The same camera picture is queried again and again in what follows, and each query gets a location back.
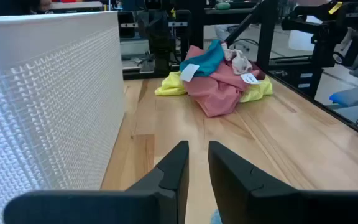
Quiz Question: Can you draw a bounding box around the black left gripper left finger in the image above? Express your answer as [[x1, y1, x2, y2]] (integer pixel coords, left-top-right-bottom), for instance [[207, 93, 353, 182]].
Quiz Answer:
[[3, 140, 190, 224]]

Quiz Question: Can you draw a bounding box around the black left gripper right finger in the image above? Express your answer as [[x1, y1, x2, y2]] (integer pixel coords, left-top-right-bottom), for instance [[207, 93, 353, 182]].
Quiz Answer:
[[208, 140, 358, 224]]

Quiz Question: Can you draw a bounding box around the yellow garment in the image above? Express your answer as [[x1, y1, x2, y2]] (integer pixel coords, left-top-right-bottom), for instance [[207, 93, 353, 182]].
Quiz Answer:
[[154, 70, 274, 103]]

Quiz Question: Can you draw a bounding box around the pink garment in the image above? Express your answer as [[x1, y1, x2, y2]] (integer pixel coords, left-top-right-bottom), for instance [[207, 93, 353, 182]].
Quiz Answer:
[[183, 45, 260, 118]]

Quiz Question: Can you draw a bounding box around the maroon garment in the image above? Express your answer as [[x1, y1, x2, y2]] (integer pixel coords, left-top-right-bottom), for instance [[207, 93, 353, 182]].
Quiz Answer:
[[250, 62, 266, 81]]

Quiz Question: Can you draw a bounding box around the cream striped sock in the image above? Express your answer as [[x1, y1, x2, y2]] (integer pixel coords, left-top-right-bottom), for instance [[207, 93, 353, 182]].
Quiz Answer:
[[231, 49, 254, 75]]

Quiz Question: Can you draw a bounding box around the teal garment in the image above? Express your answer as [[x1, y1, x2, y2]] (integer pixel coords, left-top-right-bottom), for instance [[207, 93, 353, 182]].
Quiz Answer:
[[179, 39, 226, 78]]

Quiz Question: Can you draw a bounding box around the small floral patterned cloth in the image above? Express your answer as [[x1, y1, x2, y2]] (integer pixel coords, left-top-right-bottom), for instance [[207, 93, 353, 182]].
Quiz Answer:
[[221, 42, 237, 62]]

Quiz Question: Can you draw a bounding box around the white paper tag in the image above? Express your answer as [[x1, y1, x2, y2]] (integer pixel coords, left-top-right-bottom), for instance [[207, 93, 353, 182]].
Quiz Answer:
[[180, 63, 200, 83], [240, 73, 262, 85]]

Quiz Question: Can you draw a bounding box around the white perforated plastic basket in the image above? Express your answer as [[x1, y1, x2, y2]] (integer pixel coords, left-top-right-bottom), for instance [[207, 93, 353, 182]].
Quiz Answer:
[[0, 11, 126, 224]]

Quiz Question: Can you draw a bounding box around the blue chair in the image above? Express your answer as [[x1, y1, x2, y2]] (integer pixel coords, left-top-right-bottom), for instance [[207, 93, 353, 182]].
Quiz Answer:
[[328, 83, 358, 108]]

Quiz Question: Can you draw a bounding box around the black background robot rig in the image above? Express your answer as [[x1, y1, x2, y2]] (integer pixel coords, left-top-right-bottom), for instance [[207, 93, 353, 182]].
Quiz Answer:
[[280, 0, 358, 68]]

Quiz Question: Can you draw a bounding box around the person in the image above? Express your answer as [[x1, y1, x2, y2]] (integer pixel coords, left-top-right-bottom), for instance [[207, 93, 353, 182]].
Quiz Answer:
[[26, 0, 54, 16]]

